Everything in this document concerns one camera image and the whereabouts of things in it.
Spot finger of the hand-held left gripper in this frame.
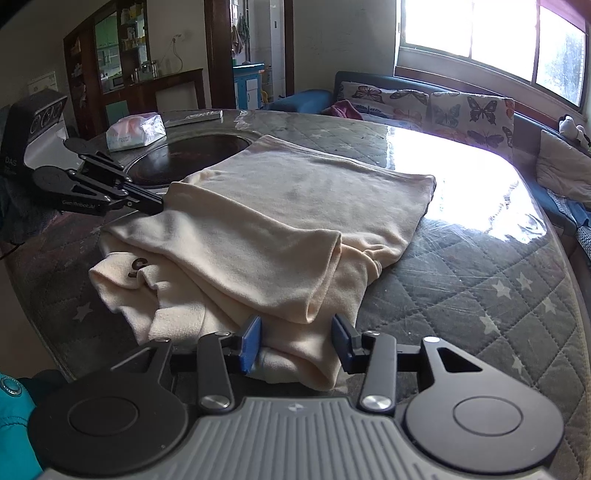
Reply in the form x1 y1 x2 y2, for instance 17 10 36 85
68 170 165 216
78 150 136 184

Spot window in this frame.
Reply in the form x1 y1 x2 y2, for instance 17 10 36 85
394 0 591 112

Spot soft tissue pack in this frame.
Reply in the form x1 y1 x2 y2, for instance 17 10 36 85
105 113 167 152

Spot person's left forearm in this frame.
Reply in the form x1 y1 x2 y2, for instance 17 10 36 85
0 175 61 241

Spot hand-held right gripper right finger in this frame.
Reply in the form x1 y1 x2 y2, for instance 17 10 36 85
331 314 499 413

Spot pink cloth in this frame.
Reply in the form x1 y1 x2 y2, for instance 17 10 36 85
322 99 365 121

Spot metal canisters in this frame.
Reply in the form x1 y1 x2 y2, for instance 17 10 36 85
131 60 160 80

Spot blue cabinet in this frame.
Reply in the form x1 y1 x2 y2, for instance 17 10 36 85
232 63 265 110

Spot panda plush toy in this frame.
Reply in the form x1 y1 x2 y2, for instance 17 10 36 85
558 115 591 149

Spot white wall box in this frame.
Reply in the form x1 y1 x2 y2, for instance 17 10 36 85
28 71 58 96

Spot hanging towel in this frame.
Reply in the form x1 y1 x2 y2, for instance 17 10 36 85
230 14 248 62

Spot person's teal jacket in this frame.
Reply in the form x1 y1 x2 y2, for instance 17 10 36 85
0 369 45 468

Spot black round induction cooktop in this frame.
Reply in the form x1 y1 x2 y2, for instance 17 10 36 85
124 133 252 188

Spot blue patterned sofa mat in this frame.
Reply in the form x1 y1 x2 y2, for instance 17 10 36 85
545 187 591 264

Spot grey pillow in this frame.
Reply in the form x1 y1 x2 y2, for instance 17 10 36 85
536 129 591 204

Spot tall wooden display cabinet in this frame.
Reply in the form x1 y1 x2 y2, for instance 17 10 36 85
62 0 151 139

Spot dark wooden door frame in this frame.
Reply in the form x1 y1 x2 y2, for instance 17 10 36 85
204 0 296 110

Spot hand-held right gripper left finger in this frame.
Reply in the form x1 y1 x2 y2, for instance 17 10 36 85
108 315 262 413

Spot cream sweatshirt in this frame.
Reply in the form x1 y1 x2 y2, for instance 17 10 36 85
89 134 437 393

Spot wide butterfly print cushion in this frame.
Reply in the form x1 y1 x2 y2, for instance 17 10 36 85
337 80 430 129

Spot white power cable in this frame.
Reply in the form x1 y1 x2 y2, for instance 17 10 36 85
159 39 180 75

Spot square butterfly print cushion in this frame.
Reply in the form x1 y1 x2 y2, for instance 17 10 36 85
427 91 515 148

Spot white remote control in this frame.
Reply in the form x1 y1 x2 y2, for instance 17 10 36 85
164 110 223 128

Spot dark wooden sideboard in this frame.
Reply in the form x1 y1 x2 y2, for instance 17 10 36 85
99 69 206 131

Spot grey quilted star table cover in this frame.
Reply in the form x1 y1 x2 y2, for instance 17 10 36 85
0 108 591 480

